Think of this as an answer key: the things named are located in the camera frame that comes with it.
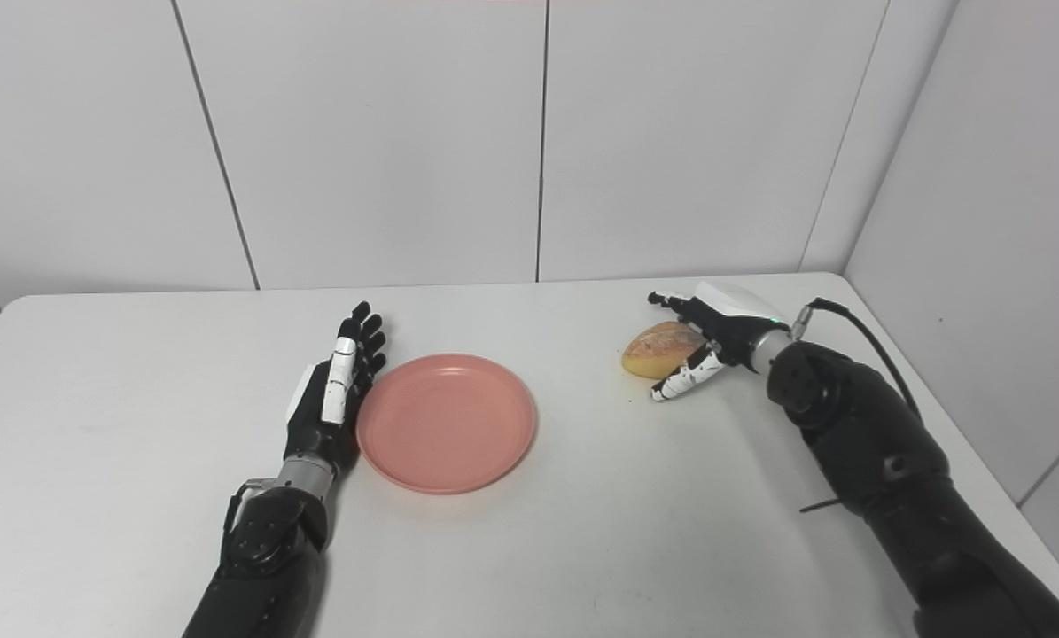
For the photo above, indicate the pink round plate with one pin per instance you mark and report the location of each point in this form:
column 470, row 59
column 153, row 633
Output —
column 445, row 425

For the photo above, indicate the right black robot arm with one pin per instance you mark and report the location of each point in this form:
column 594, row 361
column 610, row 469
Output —
column 883, row 461

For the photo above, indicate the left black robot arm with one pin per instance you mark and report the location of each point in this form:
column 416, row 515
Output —
column 268, row 558

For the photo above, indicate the golden bread roll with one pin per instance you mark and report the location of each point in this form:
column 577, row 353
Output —
column 657, row 350

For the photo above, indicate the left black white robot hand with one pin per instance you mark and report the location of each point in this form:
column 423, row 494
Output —
column 312, row 425

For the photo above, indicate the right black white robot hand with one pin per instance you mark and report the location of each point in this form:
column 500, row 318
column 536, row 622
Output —
column 733, row 328

